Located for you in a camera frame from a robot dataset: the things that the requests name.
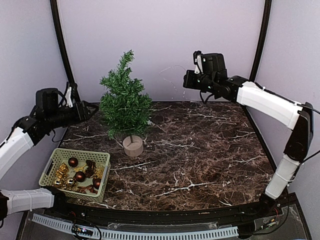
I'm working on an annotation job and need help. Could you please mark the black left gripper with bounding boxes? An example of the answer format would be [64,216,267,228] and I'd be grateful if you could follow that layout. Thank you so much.
[46,101,100,130]

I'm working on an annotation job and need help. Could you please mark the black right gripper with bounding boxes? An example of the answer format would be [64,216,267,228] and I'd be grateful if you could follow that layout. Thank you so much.
[182,69,217,94]

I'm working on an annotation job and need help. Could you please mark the thin wire fairy lights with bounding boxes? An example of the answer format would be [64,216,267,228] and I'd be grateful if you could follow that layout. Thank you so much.
[159,64,186,101]

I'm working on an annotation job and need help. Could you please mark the small green christmas tree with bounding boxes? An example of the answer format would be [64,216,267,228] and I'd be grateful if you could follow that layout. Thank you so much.
[99,50,152,157]

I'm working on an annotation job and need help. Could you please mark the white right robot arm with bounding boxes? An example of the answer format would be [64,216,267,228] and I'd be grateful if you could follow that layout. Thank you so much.
[183,50,314,217]

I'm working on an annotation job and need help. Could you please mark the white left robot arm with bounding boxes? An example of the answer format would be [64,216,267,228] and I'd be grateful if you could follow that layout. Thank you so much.
[0,86,99,220]

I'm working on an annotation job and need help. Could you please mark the brown pine cone ornament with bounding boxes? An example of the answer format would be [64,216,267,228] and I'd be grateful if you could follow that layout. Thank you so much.
[84,160,96,178]

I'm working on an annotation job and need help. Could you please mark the green plastic basket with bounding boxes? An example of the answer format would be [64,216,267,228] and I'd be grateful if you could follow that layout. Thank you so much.
[38,148,110,203]

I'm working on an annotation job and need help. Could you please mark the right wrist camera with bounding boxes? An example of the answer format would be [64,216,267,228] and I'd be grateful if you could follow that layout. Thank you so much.
[193,50,203,74]

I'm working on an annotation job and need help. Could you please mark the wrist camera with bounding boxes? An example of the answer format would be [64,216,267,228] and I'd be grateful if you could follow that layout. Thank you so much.
[193,50,203,74]
[64,82,78,108]

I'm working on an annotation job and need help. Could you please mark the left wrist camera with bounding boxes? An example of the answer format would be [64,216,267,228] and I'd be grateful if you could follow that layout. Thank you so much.
[64,82,78,108]

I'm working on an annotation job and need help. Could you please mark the left black frame post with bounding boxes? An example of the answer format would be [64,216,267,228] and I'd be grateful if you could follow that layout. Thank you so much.
[49,0,81,105]

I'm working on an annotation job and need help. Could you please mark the black frame post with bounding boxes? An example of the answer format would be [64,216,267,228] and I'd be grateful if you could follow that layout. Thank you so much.
[49,0,81,105]
[249,0,272,82]

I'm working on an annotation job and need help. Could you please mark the black front table rail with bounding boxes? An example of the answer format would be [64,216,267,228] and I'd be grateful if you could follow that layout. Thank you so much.
[44,202,284,226]

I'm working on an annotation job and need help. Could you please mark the right black frame post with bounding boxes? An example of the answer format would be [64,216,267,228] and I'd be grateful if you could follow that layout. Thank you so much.
[249,0,272,82]

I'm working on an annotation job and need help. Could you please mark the white cable duct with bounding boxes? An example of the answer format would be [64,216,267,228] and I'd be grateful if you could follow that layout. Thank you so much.
[31,213,239,240]

